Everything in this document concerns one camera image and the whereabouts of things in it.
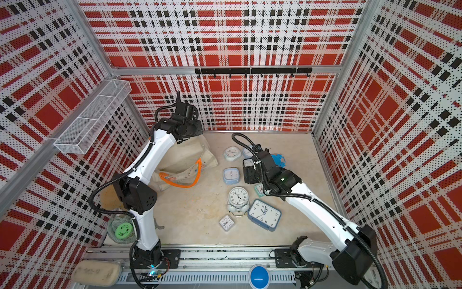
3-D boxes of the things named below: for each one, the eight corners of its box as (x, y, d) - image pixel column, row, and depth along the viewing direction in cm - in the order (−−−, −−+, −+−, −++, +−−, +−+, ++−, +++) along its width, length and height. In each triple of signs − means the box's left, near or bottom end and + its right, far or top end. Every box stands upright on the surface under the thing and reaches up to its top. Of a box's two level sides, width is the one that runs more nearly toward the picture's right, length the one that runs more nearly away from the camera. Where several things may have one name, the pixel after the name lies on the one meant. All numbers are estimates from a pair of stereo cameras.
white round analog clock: (227, 216, 86) (227, 213, 83) (229, 190, 95) (228, 186, 92) (249, 216, 86) (249, 213, 83) (248, 190, 95) (249, 186, 92)
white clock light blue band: (222, 161, 107) (222, 159, 105) (223, 148, 114) (223, 146, 112) (241, 161, 107) (241, 159, 105) (241, 148, 114) (241, 145, 112)
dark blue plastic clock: (245, 217, 86) (245, 215, 84) (254, 199, 92) (254, 197, 90) (274, 233, 81) (275, 232, 79) (282, 213, 87) (283, 211, 85)
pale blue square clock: (222, 184, 98) (221, 182, 96) (223, 169, 104) (223, 167, 102) (240, 184, 97) (240, 182, 95) (240, 169, 104) (240, 167, 102)
